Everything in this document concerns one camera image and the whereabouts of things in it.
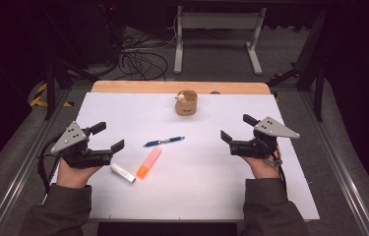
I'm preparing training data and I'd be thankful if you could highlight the white marker stick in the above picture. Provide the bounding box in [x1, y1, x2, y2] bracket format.
[109, 162, 137, 184]

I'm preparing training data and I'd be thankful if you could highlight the blue pen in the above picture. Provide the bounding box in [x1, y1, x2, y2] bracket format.
[144, 136, 186, 148]

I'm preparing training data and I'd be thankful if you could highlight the yellow and black hazard tape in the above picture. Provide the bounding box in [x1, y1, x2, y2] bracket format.
[29, 82, 75, 108]

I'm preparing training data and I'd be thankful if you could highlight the grey metal desk frame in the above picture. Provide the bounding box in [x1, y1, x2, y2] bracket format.
[173, 5, 268, 76]

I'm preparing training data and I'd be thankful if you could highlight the hand-held gripper cable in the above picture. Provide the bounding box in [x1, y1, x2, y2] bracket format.
[36, 132, 63, 195]
[264, 156, 288, 195]

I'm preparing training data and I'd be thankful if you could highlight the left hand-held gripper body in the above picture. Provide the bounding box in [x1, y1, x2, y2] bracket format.
[49, 121, 114, 170]

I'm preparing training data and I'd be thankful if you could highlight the dark box with red light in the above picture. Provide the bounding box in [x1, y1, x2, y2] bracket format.
[83, 3, 124, 67]

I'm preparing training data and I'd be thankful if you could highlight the pink and orange highlighter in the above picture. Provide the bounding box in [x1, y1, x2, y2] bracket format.
[135, 147, 162, 180]

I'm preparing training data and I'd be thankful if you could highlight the brown pen holder with figurine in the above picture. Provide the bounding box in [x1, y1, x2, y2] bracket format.
[174, 89, 199, 117]

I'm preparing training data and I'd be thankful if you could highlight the black metal stand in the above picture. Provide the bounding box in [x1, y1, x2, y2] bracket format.
[267, 9, 328, 122]
[42, 60, 99, 121]

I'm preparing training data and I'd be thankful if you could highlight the white table mat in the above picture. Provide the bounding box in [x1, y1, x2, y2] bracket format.
[42, 91, 321, 221]

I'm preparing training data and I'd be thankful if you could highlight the person's right hand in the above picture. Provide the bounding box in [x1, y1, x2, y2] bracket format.
[242, 148, 283, 180]

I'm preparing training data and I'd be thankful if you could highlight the aluminium floor rail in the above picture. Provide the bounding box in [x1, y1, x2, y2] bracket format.
[0, 88, 72, 236]
[298, 91, 369, 236]

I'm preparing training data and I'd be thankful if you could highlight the left hand-held gripper cable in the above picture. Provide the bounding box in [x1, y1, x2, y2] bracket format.
[36, 132, 63, 195]

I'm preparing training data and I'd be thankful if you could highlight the bundle of black floor cables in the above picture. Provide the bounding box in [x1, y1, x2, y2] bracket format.
[111, 30, 176, 82]

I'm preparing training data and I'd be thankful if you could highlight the person's left hand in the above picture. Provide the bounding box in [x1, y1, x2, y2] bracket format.
[56, 158, 102, 190]

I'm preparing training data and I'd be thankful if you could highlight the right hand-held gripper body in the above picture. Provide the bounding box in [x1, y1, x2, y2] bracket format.
[229, 116, 301, 160]

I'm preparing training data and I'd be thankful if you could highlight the right hand-held gripper cable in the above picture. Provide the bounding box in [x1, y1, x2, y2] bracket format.
[264, 156, 288, 195]

